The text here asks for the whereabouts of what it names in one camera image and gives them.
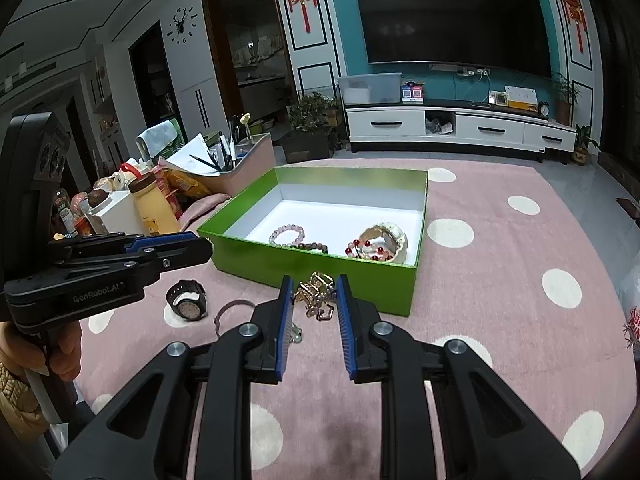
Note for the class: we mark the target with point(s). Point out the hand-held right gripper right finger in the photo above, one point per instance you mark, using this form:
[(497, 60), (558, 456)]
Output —
[(345, 330)]

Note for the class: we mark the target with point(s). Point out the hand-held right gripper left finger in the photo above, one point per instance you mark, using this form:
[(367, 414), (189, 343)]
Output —
[(286, 320)]

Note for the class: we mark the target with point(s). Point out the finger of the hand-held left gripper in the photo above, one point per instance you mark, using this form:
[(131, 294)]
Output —
[(185, 255), (160, 241)]

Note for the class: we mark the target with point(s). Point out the gold charm jewelry piece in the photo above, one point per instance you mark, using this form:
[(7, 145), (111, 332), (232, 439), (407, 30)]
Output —
[(314, 285)]

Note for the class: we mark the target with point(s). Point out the green cardboard box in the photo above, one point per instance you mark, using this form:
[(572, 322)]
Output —
[(390, 290)]

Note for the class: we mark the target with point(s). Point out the white wrist watch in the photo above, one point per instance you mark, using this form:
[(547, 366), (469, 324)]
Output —
[(395, 237)]

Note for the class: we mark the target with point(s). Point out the person's left hand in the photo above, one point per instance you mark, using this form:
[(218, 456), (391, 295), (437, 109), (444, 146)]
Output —
[(65, 350)]

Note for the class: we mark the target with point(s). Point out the yellow bear bottle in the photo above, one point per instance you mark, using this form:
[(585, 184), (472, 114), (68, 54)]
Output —
[(155, 210)]

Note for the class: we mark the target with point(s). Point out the white drawer organizer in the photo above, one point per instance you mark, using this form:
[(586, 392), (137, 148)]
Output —
[(122, 215)]

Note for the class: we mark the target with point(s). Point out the black wrist watch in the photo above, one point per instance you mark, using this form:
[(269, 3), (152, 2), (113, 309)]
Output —
[(187, 307)]

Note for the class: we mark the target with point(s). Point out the silver bangle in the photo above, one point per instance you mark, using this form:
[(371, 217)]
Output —
[(234, 302)]

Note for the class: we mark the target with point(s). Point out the yellow snack bag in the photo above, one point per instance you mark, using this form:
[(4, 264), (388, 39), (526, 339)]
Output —
[(187, 185)]

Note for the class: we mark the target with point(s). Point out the white paper sheets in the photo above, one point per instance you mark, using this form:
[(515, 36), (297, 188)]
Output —
[(192, 157)]

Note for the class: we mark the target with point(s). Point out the green and white packet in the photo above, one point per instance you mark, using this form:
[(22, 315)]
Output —
[(160, 140)]

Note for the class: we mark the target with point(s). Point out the beige pen holder box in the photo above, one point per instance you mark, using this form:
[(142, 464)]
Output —
[(250, 170)]

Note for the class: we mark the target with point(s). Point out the bunch of pens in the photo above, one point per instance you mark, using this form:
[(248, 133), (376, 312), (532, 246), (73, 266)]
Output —
[(227, 150)]

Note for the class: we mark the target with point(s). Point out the pink polka dot blanket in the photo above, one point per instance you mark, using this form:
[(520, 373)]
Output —
[(500, 310)]

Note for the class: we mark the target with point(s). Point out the leafy plants in crate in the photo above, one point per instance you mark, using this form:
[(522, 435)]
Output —
[(310, 115)]

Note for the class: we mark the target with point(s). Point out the white television cabinet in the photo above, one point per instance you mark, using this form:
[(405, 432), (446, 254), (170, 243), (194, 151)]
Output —
[(385, 127)]

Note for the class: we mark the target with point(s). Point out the clear plastic storage box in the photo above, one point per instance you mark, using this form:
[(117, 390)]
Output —
[(370, 90)]

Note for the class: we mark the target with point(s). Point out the small blue display stand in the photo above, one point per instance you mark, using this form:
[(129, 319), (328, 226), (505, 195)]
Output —
[(406, 92)]

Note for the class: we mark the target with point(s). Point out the small red display stand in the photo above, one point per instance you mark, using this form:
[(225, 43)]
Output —
[(418, 92)]

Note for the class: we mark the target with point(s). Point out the small white device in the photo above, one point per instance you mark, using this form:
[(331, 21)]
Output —
[(497, 99)]

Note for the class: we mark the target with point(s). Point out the white power strip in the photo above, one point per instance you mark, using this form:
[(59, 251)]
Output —
[(472, 72)]

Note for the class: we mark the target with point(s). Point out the white printed plastic bag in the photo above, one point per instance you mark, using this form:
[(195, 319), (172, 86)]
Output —
[(632, 320)]

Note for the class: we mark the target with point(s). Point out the white and yellow desk calendar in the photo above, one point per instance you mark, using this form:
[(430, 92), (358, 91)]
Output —
[(520, 97)]

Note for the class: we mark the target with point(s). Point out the small alarm clock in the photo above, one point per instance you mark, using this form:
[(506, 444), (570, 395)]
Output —
[(544, 108)]

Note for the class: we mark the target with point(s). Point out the small potted plant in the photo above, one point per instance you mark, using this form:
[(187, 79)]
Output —
[(582, 145)]

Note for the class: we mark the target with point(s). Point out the tall potted plant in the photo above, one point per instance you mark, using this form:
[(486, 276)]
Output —
[(565, 95)]

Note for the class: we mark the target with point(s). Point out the flat screen television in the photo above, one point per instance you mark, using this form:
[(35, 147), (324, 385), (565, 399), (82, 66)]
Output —
[(450, 20)]

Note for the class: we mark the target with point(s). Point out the black wall clock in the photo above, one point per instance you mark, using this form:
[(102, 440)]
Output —
[(182, 25)]

